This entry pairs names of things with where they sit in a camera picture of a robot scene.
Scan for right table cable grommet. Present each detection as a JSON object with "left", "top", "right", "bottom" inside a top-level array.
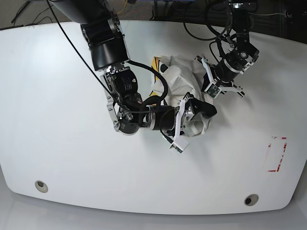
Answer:
[{"left": 244, "top": 194, "right": 259, "bottom": 207}]

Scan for white printed t-shirt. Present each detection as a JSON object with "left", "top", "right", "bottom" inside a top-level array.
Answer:
[{"left": 150, "top": 56, "right": 213, "bottom": 138}]

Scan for table cable grommet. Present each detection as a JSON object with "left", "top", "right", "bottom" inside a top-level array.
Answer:
[
  {"left": 244, "top": 194, "right": 259, "bottom": 207},
  {"left": 35, "top": 181, "right": 48, "bottom": 193}
]

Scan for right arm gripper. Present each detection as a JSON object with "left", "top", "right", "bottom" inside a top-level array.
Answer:
[{"left": 102, "top": 62, "right": 217, "bottom": 144}]

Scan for white cable at right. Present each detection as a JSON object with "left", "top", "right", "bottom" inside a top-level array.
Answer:
[{"left": 251, "top": 11, "right": 286, "bottom": 17}]

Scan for black silver robot arm left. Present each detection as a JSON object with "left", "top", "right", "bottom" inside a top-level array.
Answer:
[{"left": 199, "top": 0, "right": 259, "bottom": 99}]

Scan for red tape rectangle marking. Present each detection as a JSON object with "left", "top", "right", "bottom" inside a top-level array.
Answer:
[{"left": 265, "top": 137, "right": 287, "bottom": 173}]

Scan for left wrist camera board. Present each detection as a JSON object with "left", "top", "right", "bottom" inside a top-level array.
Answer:
[{"left": 205, "top": 83, "right": 222, "bottom": 99}]

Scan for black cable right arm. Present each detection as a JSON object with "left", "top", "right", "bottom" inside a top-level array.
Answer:
[{"left": 47, "top": 0, "right": 176, "bottom": 115}]

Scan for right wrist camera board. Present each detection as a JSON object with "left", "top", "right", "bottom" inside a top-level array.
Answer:
[{"left": 169, "top": 137, "right": 189, "bottom": 153}]

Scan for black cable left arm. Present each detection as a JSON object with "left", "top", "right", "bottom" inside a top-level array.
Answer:
[{"left": 183, "top": 0, "right": 238, "bottom": 65}]

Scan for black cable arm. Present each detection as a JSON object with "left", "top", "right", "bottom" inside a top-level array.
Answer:
[
  {"left": 183, "top": 0, "right": 238, "bottom": 65},
  {"left": 47, "top": 0, "right": 176, "bottom": 115}
]

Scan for left table cable grommet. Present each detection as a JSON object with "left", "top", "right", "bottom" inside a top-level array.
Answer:
[{"left": 35, "top": 181, "right": 48, "bottom": 193}]

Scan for black silver robot arm right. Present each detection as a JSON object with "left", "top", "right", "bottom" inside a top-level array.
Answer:
[{"left": 48, "top": 0, "right": 217, "bottom": 143}]

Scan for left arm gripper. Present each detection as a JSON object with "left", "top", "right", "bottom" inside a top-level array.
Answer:
[{"left": 198, "top": 9, "right": 259, "bottom": 98}]

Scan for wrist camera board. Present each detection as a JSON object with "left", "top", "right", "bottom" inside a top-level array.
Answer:
[
  {"left": 205, "top": 83, "right": 222, "bottom": 99},
  {"left": 169, "top": 137, "right": 189, "bottom": 153}
]

